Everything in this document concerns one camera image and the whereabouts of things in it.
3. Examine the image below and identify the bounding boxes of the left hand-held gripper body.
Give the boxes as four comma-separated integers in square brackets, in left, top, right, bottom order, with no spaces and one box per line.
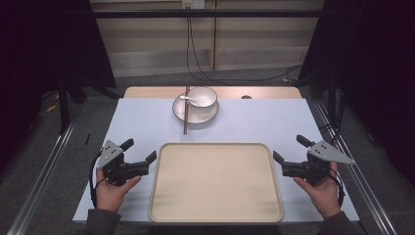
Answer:
[96,140,151,187]

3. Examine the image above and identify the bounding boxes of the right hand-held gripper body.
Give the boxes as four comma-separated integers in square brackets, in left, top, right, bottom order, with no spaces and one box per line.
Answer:
[281,140,356,187]

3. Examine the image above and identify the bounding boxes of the person's right hand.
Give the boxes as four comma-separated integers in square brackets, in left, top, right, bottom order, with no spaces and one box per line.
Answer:
[293,162,343,219]

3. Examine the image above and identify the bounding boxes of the person's left hand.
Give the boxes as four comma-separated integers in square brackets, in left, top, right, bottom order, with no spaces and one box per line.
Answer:
[94,168,143,213]

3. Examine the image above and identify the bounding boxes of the light blue table mat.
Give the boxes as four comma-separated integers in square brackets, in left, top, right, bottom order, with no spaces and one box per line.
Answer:
[71,97,360,225]

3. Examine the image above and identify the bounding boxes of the brown wooden chopstick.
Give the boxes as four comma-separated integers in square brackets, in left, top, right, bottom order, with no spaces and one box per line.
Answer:
[182,85,189,136]
[184,85,191,135]

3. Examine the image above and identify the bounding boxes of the white round plate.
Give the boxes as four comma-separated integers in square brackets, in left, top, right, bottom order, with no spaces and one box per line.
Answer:
[171,92,220,125]

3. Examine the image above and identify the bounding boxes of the beige rectangular tray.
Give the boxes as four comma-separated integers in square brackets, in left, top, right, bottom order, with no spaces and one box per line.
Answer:
[148,142,285,224]

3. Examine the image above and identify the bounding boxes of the white ceramic spoon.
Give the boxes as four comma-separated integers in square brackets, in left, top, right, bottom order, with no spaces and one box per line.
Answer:
[179,94,201,108]

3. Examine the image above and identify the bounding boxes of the black metal stand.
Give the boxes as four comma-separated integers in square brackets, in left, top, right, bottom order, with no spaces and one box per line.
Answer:
[58,77,71,135]

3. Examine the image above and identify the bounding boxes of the white bowl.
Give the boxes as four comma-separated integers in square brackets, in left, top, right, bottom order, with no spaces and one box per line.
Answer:
[186,86,219,114]

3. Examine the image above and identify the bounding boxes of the dark curtain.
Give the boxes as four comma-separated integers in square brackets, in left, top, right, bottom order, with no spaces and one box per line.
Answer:
[298,0,415,189]
[0,0,117,170]

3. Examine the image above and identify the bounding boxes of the black horizontal bar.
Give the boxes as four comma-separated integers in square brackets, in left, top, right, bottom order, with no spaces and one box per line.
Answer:
[92,9,325,20]

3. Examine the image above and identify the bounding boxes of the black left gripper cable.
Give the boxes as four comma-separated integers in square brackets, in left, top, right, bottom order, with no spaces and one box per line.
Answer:
[88,151,108,210]

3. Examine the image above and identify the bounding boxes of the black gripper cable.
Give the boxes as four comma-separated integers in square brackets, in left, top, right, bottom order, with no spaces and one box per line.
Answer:
[328,167,346,208]
[88,151,108,210]

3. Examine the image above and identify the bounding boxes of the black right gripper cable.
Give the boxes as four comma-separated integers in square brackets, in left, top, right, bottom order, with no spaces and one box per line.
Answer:
[328,167,346,208]

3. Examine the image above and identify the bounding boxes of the metal floor rail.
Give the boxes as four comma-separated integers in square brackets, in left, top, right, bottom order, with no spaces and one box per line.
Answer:
[313,100,398,235]
[5,103,85,235]

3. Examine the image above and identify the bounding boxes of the black power cable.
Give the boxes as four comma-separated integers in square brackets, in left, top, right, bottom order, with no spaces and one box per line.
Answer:
[185,7,304,83]

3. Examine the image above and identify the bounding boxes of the white wall socket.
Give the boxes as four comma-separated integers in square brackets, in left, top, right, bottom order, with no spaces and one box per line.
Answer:
[181,0,207,10]

